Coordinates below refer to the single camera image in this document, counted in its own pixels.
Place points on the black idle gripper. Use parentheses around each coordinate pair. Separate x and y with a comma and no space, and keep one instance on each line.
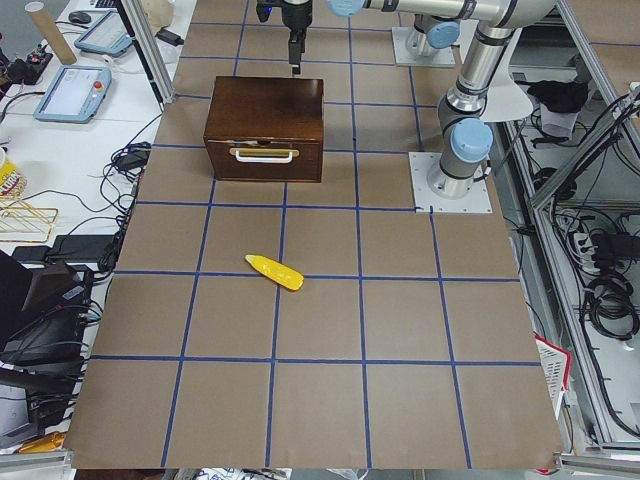
(294,14)

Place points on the yellow corn cob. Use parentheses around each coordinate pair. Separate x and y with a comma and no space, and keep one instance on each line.
(275,271)

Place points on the wooden drawer with white handle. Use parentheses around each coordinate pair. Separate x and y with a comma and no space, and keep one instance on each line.
(263,160)

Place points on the dark brown wooden drawer box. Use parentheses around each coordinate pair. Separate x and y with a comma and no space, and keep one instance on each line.
(266,108)

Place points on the black power adapter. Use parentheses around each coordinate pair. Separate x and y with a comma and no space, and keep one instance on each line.
(169,37)

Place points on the far blue teach pendant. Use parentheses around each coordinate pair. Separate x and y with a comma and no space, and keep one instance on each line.
(107,35)

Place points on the blue teach pendant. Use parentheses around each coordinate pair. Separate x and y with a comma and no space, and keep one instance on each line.
(107,35)
(74,95)

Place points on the black computer mouse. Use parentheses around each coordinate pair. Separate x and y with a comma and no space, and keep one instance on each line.
(81,18)

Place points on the near blue teach pendant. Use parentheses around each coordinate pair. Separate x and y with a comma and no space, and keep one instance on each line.
(74,95)

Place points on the cardboard tube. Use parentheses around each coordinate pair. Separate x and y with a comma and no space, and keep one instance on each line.
(42,19)

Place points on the black cloth on cup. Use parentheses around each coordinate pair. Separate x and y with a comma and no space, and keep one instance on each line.
(560,97)

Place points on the yellow printed cup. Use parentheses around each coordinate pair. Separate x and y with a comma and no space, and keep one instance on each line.
(12,180)

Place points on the black equipment stack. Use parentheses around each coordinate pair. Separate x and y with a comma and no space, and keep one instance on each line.
(44,312)

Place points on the white red plastic basket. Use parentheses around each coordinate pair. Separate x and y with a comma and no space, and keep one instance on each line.
(556,365)

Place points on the aluminium frame post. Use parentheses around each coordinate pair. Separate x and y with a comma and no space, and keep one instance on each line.
(137,26)

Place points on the gold wire rack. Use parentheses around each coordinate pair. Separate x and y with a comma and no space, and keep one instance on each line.
(22,222)

